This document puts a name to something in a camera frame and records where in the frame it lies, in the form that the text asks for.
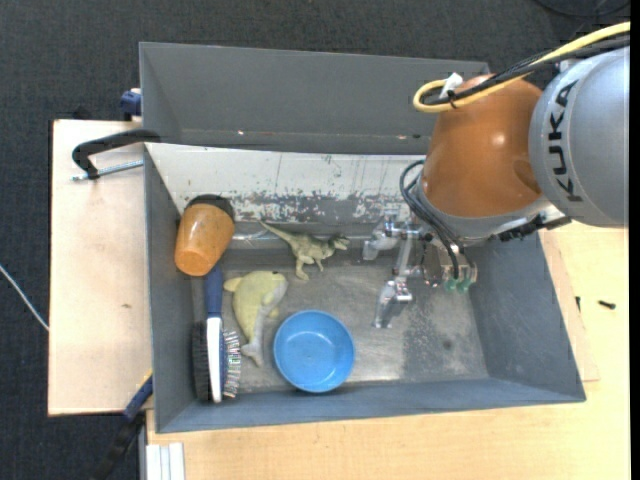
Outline blue bowl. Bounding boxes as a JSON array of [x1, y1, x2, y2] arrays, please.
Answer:
[[272, 309, 357, 394]]

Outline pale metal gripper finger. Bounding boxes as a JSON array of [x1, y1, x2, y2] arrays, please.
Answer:
[[361, 221, 402, 262], [372, 278, 415, 330]]

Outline pale yellow plush whale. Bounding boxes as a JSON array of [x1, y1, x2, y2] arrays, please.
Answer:
[[222, 269, 290, 368]]

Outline blue and white brush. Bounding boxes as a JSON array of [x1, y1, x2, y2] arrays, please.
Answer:
[[191, 262, 243, 404]]

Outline grey metal bin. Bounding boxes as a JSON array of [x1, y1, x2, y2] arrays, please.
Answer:
[[138, 41, 587, 434]]

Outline green toy dinosaur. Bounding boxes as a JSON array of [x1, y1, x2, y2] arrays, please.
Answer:
[[258, 220, 351, 282]]

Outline orange plastic cup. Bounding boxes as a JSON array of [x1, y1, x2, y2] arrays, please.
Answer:
[[174, 194, 237, 278]]

